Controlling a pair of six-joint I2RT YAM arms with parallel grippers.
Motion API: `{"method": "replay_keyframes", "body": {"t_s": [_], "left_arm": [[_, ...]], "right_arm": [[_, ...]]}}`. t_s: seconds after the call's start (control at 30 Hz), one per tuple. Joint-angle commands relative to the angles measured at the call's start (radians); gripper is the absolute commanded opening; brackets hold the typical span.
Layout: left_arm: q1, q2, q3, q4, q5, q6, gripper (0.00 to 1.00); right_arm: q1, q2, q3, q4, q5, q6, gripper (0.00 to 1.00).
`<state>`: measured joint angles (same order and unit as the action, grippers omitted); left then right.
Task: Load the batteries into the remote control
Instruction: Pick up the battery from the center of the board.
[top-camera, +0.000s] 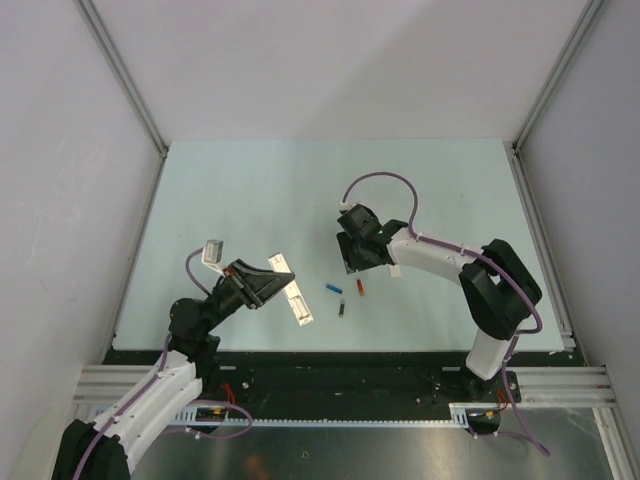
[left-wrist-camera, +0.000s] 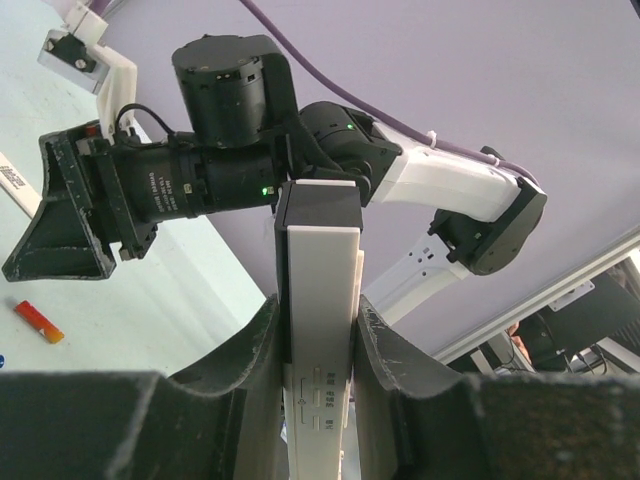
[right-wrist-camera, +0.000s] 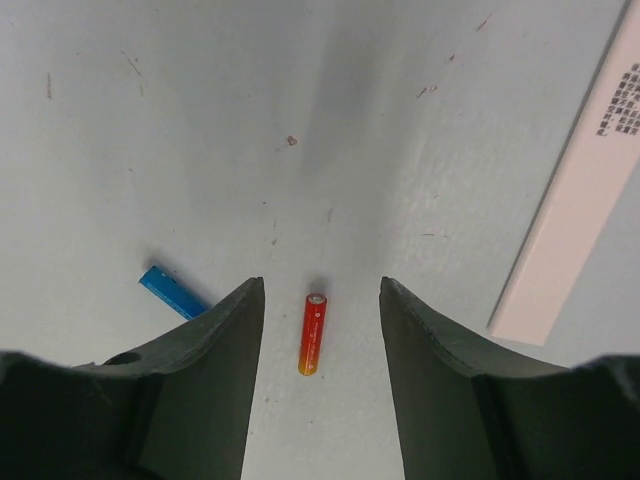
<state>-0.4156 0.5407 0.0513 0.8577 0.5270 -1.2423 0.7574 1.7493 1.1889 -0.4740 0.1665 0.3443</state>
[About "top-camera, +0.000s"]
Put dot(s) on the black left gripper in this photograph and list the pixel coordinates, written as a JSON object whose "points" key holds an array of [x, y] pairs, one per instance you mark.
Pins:
{"points": [[258, 286]]}

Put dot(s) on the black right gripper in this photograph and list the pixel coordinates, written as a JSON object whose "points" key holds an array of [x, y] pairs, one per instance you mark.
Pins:
{"points": [[351, 262]]}

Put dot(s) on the white remote control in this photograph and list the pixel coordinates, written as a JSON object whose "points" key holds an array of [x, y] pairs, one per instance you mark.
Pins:
{"points": [[292, 291]]}

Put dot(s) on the white battery cover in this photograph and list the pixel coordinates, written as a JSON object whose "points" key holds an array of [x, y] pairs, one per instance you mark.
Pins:
{"points": [[395, 271]]}

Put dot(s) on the light blue battery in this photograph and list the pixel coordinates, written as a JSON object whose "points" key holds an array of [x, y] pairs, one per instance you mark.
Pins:
{"points": [[334, 289]]}

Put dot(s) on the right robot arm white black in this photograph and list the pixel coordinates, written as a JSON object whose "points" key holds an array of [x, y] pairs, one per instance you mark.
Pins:
{"points": [[500, 292]]}

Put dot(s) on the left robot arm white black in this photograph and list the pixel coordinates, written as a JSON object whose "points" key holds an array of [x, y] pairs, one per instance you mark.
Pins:
{"points": [[111, 445]]}

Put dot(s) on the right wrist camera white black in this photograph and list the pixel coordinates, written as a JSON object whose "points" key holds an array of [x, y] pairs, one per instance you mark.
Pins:
{"points": [[345, 206]]}

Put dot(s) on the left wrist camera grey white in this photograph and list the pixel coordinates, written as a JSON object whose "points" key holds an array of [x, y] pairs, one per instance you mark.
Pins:
{"points": [[211, 255]]}

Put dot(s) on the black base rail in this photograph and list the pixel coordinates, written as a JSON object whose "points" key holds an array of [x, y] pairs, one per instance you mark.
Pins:
{"points": [[313, 386]]}

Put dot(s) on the left aluminium frame post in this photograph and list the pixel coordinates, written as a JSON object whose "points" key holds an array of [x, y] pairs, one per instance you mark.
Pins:
{"points": [[99, 30]]}

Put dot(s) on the aluminium frame post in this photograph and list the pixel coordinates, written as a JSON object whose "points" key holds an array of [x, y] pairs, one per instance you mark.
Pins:
{"points": [[576, 41], [99, 30]]}

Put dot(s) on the right aluminium frame post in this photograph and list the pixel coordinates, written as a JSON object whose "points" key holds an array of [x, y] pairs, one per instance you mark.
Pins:
{"points": [[576, 41]]}

